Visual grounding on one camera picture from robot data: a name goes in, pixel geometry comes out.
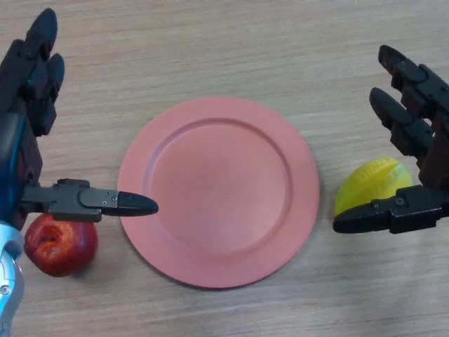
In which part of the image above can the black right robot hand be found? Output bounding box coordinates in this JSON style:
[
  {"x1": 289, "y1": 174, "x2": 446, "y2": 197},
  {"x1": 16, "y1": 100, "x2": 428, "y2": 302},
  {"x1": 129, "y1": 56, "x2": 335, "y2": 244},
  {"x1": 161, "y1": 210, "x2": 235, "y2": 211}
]
[{"x1": 332, "y1": 44, "x2": 449, "y2": 235}]

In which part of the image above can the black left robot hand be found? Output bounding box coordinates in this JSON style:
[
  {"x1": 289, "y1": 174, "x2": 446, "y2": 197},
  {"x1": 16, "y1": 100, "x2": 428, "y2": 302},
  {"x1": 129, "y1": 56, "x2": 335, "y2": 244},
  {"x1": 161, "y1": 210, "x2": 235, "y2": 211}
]
[{"x1": 0, "y1": 7, "x2": 159, "y2": 233}]

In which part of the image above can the red apple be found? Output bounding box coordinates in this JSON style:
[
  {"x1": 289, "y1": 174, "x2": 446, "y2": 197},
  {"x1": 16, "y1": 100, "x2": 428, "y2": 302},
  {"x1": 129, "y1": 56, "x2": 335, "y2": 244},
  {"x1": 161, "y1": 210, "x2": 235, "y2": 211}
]
[{"x1": 24, "y1": 213, "x2": 99, "y2": 278}]

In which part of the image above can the pink round plate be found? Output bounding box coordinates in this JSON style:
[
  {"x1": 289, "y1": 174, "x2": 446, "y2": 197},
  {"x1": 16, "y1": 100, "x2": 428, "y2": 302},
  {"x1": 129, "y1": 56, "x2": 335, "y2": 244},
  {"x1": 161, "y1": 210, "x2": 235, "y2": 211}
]
[{"x1": 117, "y1": 96, "x2": 321, "y2": 290}]

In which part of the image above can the yellow starfruit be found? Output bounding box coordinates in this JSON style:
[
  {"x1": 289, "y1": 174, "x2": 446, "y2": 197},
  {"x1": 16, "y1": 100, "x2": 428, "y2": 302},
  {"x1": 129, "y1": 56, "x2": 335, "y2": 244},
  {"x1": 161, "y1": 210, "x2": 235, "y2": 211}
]
[{"x1": 333, "y1": 157, "x2": 414, "y2": 218}]

